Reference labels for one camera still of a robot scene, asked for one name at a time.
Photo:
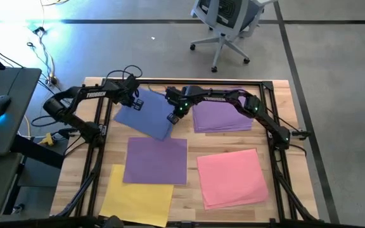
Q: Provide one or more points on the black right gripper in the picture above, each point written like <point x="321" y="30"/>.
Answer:
<point x="181" y="99"/>

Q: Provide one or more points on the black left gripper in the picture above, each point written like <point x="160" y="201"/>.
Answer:
<point x="128" y="92"/>

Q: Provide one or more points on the blue paper sheet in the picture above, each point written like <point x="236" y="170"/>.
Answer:
<point x="151" y="117"/>

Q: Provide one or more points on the yellow paper sheet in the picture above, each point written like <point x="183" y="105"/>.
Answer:
<point x="135" y="202"/>

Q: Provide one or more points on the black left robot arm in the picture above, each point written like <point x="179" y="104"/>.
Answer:
<point x="87" y="94"/>

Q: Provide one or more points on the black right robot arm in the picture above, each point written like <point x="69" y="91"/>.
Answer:
<point x="215" y="98"/>

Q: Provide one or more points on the black floor plug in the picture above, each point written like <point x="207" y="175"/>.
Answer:
<point x="53" y="80"/>

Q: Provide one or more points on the yellow plug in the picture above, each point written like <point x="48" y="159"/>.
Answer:
<point x="47" y="140"/>

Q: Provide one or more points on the black desk support beam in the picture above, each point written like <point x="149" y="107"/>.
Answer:
<point x="36" y="152"/>

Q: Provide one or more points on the white mesh office chair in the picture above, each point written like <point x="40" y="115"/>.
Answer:
<point x="225" y="16"/>

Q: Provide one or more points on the dark rounded object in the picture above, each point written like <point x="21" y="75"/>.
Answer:
<point x="114" y="222"/>

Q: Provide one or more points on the black power adapter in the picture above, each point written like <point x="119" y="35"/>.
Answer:
<point x="40" y="30"/>

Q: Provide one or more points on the black desk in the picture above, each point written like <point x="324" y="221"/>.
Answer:
<point x="14" y="136"/>

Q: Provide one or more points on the black caster wheel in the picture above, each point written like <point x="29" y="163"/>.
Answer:
<point x="18" y="209"/>

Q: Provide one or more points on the black aluminium table frame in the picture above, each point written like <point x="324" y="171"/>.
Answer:
<point x="185" y="82"/>

